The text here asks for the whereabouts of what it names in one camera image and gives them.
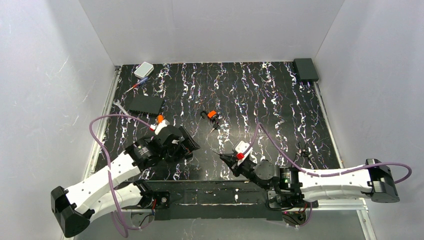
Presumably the red blue screwdriver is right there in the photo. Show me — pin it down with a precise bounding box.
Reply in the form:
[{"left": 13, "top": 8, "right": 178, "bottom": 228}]
[{"left": 124, "top": 76, "right": 149, "bottom": 94}]

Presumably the black box in corner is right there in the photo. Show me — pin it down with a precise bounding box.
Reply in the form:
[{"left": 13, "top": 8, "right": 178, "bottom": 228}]
[{"left": 293, "top": 58, "right": 319, "bottom": 83}]

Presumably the black front base bar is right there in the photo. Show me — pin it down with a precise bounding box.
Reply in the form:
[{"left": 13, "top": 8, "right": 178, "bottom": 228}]
[{"left": 84, "top": 179, "right": 352, "bottom": 222}]

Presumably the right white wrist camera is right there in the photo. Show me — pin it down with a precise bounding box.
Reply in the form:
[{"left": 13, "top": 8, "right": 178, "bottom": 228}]
[{"left": 232, "top": 140, "right": 252, "bottom": 166}]

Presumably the aluminium rail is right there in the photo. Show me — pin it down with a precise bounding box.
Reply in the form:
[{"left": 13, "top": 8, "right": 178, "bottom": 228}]
[
  {"left": 61, "top": 65, "right": 121, "bottom": 240},
  {"left": 313, "top": 82, "right": 377, "bottom": 240}
]

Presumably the silver wrench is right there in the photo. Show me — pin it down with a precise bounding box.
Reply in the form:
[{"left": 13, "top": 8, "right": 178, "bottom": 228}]
[{"left": 112, "top": 99, "right": 131, "bottom": 116}]

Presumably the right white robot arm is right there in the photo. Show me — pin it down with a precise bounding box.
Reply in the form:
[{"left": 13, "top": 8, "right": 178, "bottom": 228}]
[{"left": 219, "top": 153, "right": 400, "bottom": 205}]

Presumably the left aluminium rail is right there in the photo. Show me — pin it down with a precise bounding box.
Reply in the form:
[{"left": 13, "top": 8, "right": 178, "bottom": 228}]
[{"left": 61, "top": 65, "right": 121, "bottom": 240}]

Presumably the right aluminium rail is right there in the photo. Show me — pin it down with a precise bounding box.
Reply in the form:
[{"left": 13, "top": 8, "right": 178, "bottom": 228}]
[{"left": 313, "top": 82, "right": 377, "bottom": 240}]

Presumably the black cable clip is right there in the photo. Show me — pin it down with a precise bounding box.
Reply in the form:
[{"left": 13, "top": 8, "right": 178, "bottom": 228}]
[{"left": 294, "top": 141, "right": 313, "bottom": 164}]

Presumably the orange handled screwdriver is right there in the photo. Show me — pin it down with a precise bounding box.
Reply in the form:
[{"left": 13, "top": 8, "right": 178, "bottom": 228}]
[{"left": 156, "top": 114, "right": 165, "bottom": 124}]

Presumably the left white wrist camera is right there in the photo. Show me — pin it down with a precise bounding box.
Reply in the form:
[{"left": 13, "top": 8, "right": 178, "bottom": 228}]
[{"left": 154, "top": 119, "right": 170, "bottom": 135}]

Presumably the black flat box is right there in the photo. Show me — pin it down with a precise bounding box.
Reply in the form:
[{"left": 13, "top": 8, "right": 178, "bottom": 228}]
[{"left": 128, "top": 95, "right": 164, "bottom": 116}]

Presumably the orange black padlock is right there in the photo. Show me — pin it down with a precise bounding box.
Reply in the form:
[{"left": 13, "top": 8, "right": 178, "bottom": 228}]
[{"left": 200, "top": 110, "right": 218, "bottom": 121}]

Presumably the white rounded box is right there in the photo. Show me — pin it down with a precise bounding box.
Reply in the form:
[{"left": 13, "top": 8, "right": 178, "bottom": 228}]
[{"left": 133, "top": 61, "right": 154, "bottom": 79}]

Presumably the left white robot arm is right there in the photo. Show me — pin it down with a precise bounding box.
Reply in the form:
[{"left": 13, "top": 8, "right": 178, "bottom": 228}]
[{"left": 50, "top": 123, "right": 200, "bottom": 238}]

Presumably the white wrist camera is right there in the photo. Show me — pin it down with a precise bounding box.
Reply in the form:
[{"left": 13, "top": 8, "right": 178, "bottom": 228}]
[
  {"left": 154, "top": 119, "right": 170, "bottom": 135},
  {"left": 232, "top": 140, "right": 252, "bottom": 166}
]

